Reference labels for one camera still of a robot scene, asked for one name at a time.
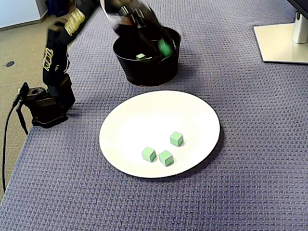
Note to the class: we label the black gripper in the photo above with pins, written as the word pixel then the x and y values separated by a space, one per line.
pixel 154 31

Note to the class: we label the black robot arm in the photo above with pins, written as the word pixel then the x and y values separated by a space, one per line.
pixel 54 60

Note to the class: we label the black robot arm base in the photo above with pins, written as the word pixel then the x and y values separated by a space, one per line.
pixel 45 113

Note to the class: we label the black round container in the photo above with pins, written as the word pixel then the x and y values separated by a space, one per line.
pixel 154 74

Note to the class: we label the white round plate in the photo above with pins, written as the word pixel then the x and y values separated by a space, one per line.
pixel 125 130

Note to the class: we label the black chair legs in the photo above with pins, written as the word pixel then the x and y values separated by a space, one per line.
pixel 89 8

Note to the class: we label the blue bin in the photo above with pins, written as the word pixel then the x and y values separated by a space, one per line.
pixel 54 7

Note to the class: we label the silver monitor stand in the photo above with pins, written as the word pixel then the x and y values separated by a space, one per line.
pixel 276 43

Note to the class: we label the black monitor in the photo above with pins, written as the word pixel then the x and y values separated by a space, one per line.
pixel 303 3

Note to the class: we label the black floor outlet cover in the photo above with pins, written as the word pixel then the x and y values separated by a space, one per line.
pixel 10 64

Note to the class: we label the blue woven table mat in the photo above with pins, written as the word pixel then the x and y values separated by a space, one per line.
pixel 216 204

